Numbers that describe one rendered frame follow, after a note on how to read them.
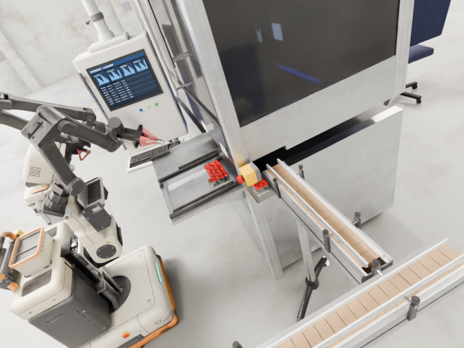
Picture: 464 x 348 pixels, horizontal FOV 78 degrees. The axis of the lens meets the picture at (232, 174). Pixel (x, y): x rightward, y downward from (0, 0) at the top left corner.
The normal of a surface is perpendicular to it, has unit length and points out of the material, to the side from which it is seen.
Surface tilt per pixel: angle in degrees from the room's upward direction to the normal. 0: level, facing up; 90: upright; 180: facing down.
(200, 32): 90
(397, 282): 0
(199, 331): 0
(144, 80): 90
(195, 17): 90
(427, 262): 0
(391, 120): 90
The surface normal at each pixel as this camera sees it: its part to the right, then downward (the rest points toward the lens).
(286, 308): -0.27, -0.75
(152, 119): 0.20, 0.57
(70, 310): 0.40, 0.48
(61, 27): 0.61, 0.35
